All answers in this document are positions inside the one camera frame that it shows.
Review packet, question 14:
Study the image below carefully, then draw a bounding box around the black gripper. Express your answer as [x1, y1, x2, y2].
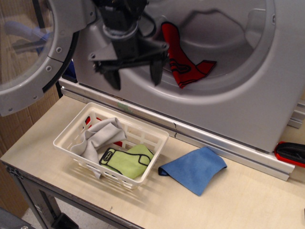
[88, 25, 169, 90]

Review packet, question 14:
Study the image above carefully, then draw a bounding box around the grey round machine door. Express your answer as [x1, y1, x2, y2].
[0, 0, 96, 116]

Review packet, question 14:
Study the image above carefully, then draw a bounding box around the aluminium rail base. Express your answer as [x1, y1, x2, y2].
[59, 78, 295, 180]

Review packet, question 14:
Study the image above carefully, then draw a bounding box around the green cloth with black outline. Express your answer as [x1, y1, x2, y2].
[99, 145, 154, 179]

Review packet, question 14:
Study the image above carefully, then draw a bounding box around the red cloth with black outline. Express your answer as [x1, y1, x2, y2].
[161, 22, 217, 89]

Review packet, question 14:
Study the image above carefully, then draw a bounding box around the white plastic basket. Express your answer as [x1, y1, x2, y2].
[53, 103, 169, 189]

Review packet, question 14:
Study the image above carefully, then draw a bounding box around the black floor object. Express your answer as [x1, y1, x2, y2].
[51, 213, 79, 229]

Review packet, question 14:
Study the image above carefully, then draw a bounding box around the red and black tool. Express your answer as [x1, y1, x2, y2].
[274, 142, 305, 167]

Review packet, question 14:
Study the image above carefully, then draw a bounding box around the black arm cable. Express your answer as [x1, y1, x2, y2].
[139, 13, 157, 38]

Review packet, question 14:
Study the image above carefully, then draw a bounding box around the metal table frame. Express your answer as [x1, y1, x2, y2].
[1, 160, 141, 229]

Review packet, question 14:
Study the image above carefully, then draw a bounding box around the grey cloth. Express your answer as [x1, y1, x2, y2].
[71, 117, 126, 164]

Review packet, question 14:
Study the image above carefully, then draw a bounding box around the blue object behind door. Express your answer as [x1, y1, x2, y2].
[4, 21, 51, 55]

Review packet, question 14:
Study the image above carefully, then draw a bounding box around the grey toy washing machine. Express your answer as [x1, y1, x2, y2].
[73, 0, 305, 152]

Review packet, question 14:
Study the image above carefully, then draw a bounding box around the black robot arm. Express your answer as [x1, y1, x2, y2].
[89, 0, 169, 90]

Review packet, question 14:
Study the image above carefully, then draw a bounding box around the blue cloth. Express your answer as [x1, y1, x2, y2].
[158, 147, 227, 196]

